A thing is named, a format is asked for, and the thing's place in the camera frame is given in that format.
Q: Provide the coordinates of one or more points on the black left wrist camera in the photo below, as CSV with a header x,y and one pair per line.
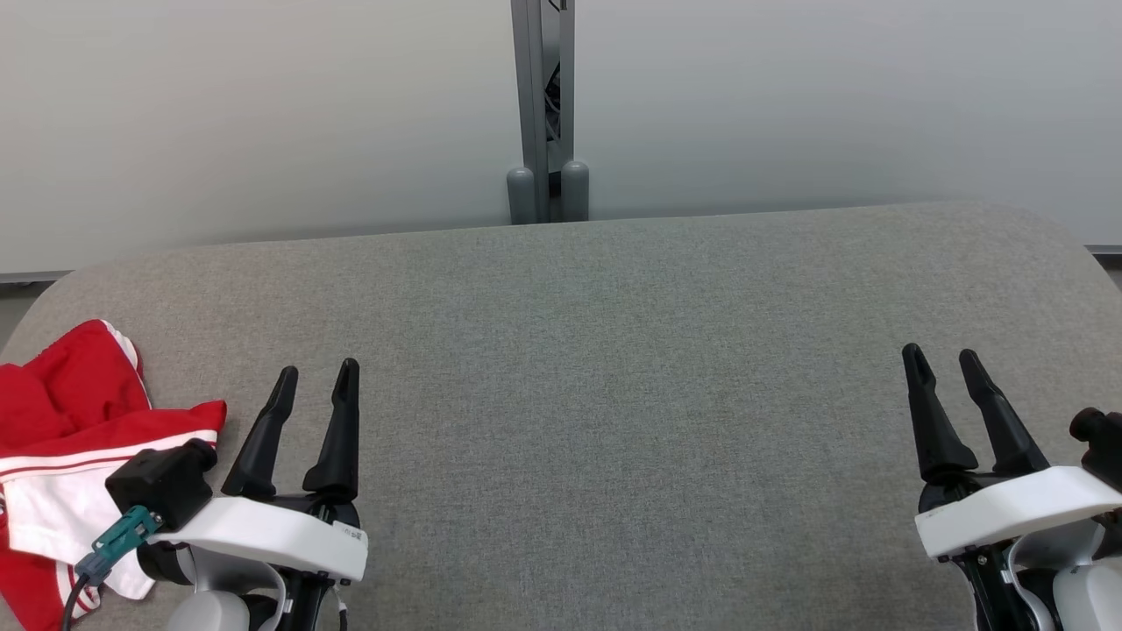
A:
x,y
162,482

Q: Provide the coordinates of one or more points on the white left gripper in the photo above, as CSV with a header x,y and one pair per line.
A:
x,y
263,535

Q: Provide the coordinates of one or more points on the red basketball jersey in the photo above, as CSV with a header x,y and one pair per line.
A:
x,y
171,425

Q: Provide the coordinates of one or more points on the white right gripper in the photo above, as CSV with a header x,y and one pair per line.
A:
x,y
1008,513

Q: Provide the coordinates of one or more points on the grey metal post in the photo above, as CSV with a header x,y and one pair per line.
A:
x,y
530,88

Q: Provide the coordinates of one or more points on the grey cylinder bumper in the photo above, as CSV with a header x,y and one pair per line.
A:
x,y
575,188
521,197

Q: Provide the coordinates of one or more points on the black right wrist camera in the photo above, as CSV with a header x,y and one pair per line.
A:
x,y
1103,443

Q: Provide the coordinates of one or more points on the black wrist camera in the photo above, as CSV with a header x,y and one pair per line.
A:
x,y
1103,443
162,482

